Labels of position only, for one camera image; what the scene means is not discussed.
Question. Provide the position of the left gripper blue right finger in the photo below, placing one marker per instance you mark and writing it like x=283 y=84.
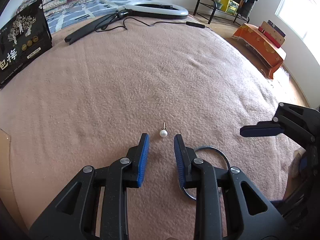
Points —
x=184 y=159

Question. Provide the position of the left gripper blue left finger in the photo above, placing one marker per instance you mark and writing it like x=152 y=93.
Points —
x=139 y=157

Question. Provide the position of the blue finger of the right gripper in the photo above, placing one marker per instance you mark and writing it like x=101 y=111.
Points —
x=261 y=131

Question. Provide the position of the white pearl earring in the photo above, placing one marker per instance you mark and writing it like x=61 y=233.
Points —
x=163 y=132

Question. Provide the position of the orange cloth covered bench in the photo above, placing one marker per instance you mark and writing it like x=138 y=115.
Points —
x=252 y=36

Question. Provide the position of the pink blanket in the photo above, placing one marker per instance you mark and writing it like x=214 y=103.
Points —
x=87 y=103

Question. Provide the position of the stacked gift boxes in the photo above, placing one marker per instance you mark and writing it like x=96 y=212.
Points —
x=273 y=33

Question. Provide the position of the black metal rack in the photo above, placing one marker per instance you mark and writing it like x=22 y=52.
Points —
x=218 y=14

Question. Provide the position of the yellow box on rack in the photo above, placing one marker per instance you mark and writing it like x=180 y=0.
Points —
x=229 y=6

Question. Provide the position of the blue checkered bed sheet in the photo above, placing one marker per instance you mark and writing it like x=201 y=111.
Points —
x=84 y=11

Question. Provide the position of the black snack bag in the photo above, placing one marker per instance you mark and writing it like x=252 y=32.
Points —
x=24 y=38

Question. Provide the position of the white ring light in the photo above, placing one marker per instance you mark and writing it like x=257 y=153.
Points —
x=157 y=10

